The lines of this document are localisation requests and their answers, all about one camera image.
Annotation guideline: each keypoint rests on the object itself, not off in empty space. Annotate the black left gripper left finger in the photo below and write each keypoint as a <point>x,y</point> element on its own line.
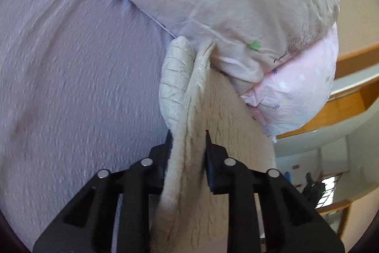
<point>110,206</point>

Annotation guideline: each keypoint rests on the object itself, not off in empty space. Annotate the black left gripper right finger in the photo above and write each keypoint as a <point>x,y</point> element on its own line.
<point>290,223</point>

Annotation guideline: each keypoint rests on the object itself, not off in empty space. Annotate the beige knitted sweater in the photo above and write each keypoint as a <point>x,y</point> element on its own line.
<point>198,103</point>

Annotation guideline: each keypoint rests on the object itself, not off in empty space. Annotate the lavender bed sheet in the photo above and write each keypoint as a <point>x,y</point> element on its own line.
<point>79,92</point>

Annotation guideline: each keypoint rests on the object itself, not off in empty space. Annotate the left floral pink pillow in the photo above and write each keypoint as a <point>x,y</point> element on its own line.
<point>280,55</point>

